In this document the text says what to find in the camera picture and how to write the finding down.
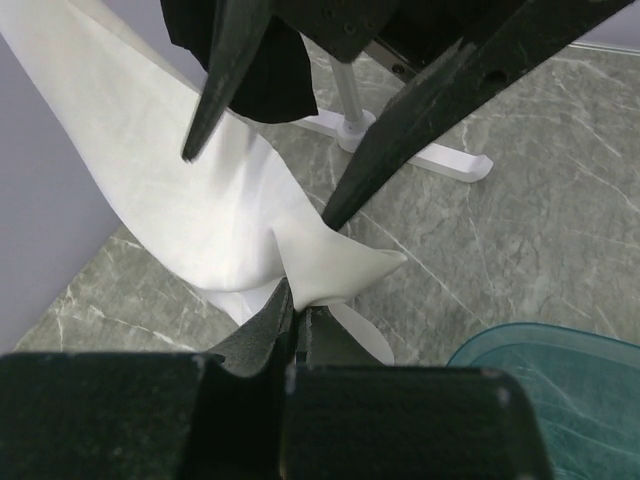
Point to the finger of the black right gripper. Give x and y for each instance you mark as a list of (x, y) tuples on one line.
[(430, 105), (238, 29)]

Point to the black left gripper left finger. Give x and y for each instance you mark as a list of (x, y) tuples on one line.
[(124, 415)]

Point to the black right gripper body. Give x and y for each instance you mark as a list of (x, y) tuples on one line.
[(431, 37)]

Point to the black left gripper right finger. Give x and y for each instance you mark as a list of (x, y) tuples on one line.
[(382, 422)]

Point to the black underwear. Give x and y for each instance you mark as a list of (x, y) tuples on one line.
[(277, 87)]

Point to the white underwear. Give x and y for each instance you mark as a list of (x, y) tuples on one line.
[(232, 224)]

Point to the silver white clothes rack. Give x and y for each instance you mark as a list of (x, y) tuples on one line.
[(351, 126)]

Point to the teal transparent plastic basin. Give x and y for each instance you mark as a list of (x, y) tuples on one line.
[(584, 389)]

